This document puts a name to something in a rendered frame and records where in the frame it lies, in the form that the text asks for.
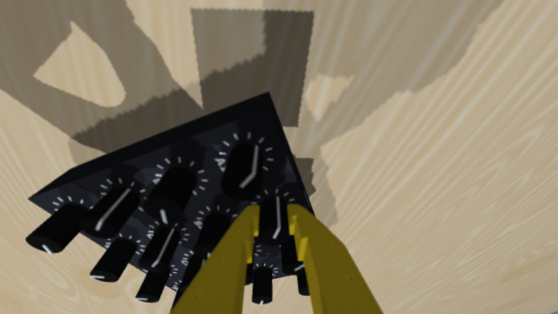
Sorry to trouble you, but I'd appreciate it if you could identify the black knob box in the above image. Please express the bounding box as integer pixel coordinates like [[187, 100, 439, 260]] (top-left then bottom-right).
[[25, 92, 316, 311]]

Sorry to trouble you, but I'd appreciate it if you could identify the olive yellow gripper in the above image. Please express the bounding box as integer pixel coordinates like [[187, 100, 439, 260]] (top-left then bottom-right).
[[169, 204, 384, 314]]

